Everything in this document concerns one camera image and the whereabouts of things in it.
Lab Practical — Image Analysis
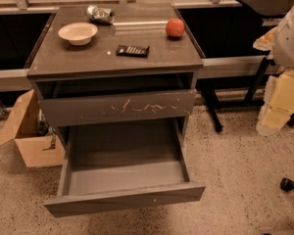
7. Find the grey drawer cabinet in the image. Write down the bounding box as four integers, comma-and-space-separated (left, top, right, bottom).
28, 3, 202, 144

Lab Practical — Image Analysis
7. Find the open grey drawer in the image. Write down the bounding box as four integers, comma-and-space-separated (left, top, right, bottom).
44, 118, 205, 217

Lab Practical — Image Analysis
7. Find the crushed green soda can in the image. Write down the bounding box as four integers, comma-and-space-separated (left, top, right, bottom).
86, 5, 115, 24

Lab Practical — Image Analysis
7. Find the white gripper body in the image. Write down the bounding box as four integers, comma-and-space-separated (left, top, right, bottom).
253, 27, 277, 51

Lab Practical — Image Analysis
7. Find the bottle in cardboard box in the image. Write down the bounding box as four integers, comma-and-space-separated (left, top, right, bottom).
37, 111, 48, 136

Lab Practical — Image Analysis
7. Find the white ceramic bowl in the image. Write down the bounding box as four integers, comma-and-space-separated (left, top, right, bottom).
58, 23, 98, 46

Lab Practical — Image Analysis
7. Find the black side table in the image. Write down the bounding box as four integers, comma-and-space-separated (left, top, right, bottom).
199, 0, 294, 132

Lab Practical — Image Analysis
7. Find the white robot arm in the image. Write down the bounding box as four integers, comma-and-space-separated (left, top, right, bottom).
253, 5, 294, 136

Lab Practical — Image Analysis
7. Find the closed scratched grey drawer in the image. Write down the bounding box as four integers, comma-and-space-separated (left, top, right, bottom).
39, 89, 196, 126

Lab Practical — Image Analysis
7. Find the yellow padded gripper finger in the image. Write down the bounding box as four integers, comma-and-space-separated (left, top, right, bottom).
260, 70, 294, 130

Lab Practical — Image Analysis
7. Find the cardboard box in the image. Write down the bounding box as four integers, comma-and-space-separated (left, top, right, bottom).
0, 90, 65, 167

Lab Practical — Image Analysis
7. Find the black office chair caster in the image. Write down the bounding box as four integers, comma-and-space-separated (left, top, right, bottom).
280, 178, 294, 192

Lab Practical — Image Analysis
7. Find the red apple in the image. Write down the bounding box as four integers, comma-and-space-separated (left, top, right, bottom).
166, 19, 185, 37

